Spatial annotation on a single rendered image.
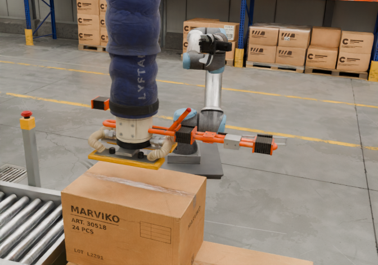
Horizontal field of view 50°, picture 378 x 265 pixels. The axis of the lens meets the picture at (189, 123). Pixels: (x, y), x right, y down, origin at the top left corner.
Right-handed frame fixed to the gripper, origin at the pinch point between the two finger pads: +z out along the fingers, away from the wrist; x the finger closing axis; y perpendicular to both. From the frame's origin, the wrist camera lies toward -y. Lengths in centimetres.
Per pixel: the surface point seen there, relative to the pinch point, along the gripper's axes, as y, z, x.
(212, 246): -10, 8, -103
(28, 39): 633, -689, -143
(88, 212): 42, 44, -71
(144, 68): 19.8, 30.3, -3.9
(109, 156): 34, 37, -44
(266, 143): -34, 26, -31
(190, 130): 0.3, 23.1, -32.1
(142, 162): 18, 37, -45
